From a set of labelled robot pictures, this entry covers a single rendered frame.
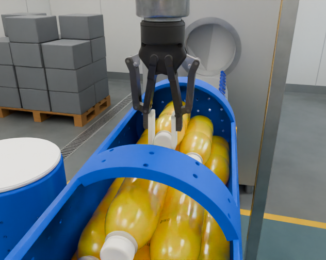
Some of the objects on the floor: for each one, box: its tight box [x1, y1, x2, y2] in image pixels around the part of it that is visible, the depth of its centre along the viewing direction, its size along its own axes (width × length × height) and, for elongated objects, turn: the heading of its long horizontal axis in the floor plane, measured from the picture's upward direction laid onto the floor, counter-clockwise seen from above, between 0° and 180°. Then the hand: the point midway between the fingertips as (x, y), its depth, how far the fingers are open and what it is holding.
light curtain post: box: [243, 0, 300, 260], centre depth 142 cm, size 6×6×170 cm
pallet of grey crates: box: [0, 12, 111, 127], centre depth 385 cm, size 120×80×119 cm
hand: (163, 130), depth 60 cm, fingers closed on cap, 4 cm apart
